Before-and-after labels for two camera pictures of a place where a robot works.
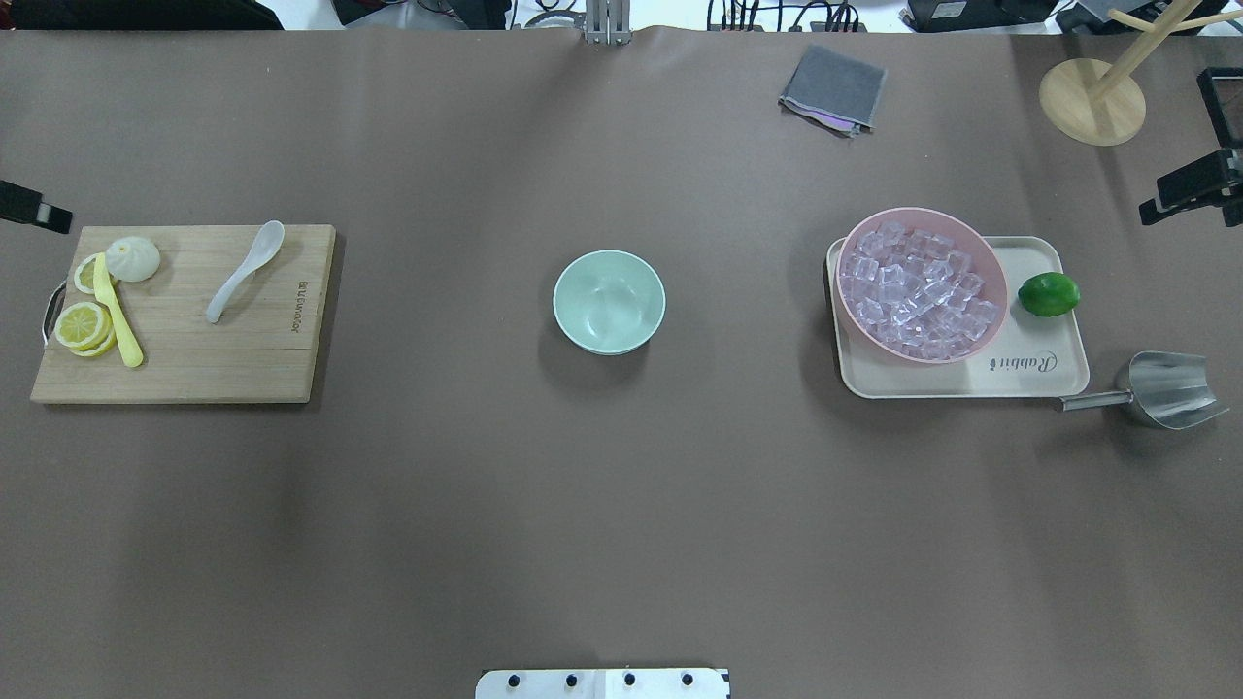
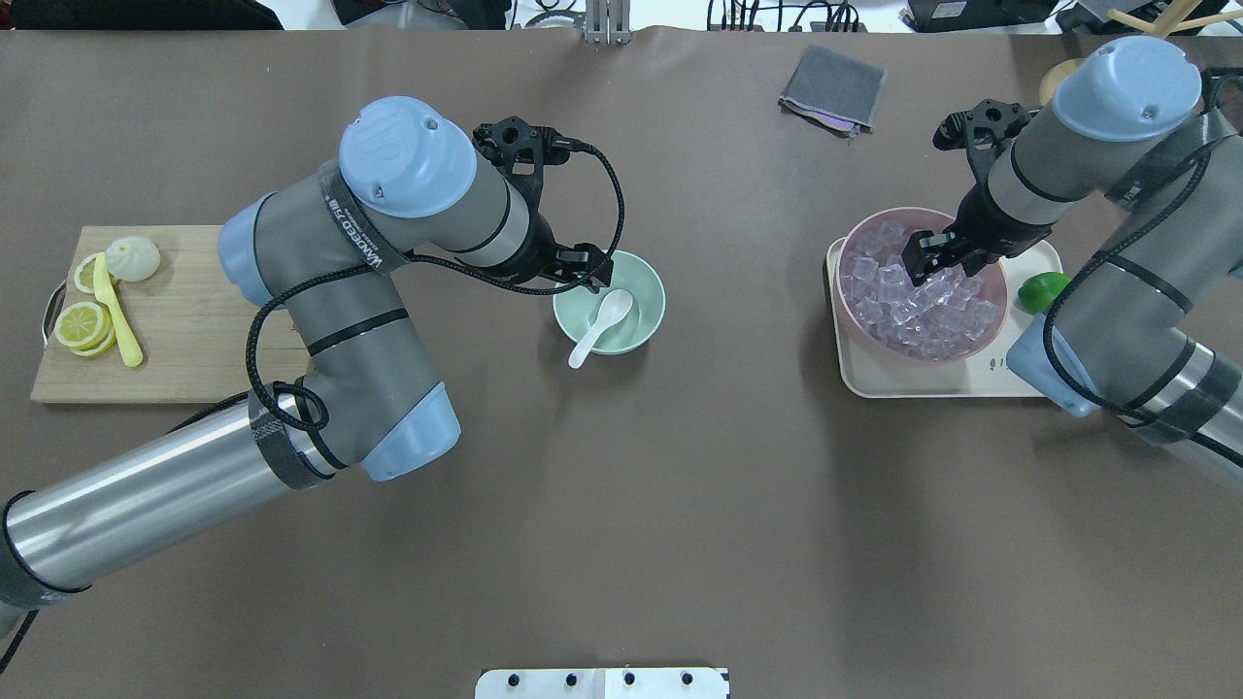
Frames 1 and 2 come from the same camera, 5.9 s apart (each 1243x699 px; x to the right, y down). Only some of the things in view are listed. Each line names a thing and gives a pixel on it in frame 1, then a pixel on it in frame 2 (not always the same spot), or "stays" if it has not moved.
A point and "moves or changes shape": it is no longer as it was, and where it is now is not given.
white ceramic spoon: [269, 241] moves or changes shape
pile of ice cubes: [912, 295] stays
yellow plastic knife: [105, 291] stays
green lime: [1049, 294] stays
